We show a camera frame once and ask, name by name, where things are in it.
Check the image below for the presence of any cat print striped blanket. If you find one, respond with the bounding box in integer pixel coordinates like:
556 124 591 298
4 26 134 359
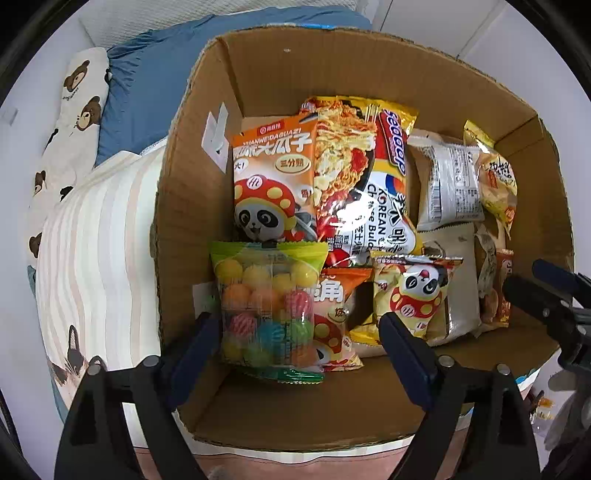
34 148 474 480

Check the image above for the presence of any clear bag of candy balls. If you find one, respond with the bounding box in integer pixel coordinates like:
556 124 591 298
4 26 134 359
209 239 330 384

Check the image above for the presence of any white printed snack packet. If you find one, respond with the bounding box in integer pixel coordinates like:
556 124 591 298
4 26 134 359
408 134 486 232

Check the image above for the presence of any orange panda seed packet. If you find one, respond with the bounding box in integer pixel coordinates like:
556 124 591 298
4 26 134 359
229 117 325 246

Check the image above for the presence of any plain white snack package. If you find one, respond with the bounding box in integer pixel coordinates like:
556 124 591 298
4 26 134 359
418 222 484 348

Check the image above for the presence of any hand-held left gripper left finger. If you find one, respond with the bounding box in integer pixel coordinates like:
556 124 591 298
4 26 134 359
60 311 223 480

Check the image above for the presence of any brown nut snack packet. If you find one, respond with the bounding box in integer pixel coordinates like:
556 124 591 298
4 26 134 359
478 249 515 329

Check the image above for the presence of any yellow panda snack packet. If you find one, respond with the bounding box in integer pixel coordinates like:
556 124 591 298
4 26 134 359
349 254 464 348

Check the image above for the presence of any cardboard box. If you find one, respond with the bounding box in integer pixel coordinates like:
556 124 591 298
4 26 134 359
150 25 576 452

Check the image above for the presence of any yellow cookie packet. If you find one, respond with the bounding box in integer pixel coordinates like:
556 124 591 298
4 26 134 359
462 119 519 239

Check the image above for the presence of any pink-orange panda snack packet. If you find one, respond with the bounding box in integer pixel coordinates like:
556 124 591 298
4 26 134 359
310 265 375 373

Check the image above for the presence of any grey padded headboard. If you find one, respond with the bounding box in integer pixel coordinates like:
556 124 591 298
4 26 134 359
78 0 358 47

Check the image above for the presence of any instant noodle packet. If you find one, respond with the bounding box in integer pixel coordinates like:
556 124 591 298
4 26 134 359
300 95 424 269

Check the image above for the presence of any small crinkled snack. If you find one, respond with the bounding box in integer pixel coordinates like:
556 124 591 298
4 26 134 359
475 231 498 301

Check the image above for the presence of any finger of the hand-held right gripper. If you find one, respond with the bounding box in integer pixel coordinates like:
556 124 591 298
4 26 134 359
531 258 591 301
502 275 591 370

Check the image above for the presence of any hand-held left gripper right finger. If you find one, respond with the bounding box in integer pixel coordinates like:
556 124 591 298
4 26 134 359
378 311 542 480

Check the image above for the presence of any bear print pillow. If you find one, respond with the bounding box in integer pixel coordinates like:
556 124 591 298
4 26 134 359
25 46 112 271

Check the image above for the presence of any pile of small packets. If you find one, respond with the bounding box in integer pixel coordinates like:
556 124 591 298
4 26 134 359
525 390 556 425

